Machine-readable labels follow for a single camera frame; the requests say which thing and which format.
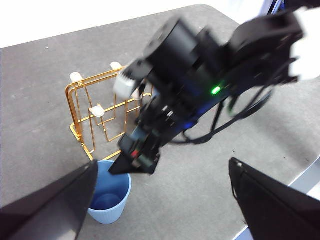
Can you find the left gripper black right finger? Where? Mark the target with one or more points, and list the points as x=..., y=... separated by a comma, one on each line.
x=275, y=210

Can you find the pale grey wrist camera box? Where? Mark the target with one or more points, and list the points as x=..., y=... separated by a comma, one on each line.
x=123, y=85

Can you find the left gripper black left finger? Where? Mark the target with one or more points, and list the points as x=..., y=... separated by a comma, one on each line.
x=47, y=210

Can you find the blue ribbed plastic cup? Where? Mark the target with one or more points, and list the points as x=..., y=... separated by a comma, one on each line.
x=112, y=190

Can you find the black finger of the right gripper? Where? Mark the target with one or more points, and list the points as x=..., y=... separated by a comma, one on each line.
x=155, y=165
x=130, y=166

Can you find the white panel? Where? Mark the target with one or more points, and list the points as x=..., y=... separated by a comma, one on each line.
x=308, y=50

